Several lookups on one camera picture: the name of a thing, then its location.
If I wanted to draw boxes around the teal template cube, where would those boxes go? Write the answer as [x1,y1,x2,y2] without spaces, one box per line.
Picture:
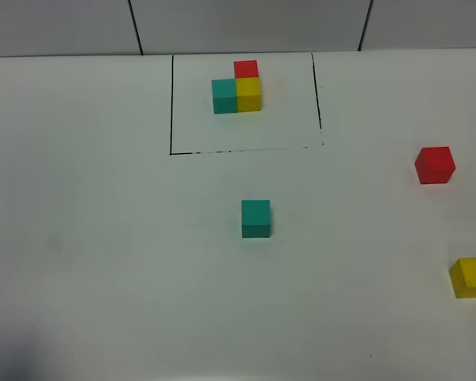
[211,79,238,114]

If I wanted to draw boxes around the red template cube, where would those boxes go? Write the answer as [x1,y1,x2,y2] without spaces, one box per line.
[233,60,259,79]

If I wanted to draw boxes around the yellow template cube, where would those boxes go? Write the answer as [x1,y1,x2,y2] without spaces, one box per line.
[236,77,263,113]

